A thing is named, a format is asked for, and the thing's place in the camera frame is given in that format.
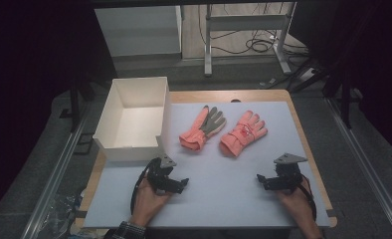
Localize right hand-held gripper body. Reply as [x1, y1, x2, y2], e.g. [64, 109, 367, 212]
[266, 152, 308, 193]

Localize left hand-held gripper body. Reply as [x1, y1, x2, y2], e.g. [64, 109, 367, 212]
[146, 154, 182, 195]

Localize pink glove with red print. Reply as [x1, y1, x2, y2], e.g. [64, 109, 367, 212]
[219, 110, 269, 157]

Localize white box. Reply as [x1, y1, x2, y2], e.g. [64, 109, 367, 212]
[93, 77, 172, 162]

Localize pink glove with grey palm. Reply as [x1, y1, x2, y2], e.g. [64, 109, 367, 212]
[178, 105, 228, 152]

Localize person's left hand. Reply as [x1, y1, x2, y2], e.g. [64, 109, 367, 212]
[129, 177, 172, 227]

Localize person's right hand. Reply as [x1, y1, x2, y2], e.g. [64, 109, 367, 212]
[276, 177, 315, 231]

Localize light blue table mat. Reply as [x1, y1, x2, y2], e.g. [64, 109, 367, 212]
[83, 101, 331, 229]

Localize dark metal stand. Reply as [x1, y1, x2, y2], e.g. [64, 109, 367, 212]
[59, 74, 98, 133]
[322, 63, 364, 130]

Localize clear plastic bag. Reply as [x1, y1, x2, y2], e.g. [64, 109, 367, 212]
[44, 191, 88, 239]

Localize white power strip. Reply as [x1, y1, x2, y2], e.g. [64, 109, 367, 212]
[297, 67, 318, 83]

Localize white cabinet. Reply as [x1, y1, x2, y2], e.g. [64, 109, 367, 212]
[94, 4, 184, 58]

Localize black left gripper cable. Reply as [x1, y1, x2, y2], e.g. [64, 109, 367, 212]
[129, 157, 162, 215]

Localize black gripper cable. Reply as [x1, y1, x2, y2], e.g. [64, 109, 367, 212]
[129, 157, 162, 215]
[298, 173, 318, 222]

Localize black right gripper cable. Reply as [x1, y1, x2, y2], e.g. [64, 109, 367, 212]
[298, 173, 318, 222]

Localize metal floor rail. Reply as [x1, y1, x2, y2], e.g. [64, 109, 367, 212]
[325, 97, 392, 239]
[19, 101, 98, 239]

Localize black floor bracket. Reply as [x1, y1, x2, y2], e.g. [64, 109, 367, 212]
[72, 131, 95, 156]

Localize black floor cables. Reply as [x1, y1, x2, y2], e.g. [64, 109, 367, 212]
[197, 3, 310, 59]

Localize white desk frame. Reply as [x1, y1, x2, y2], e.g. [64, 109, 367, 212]
[203, 1, 298, 78]

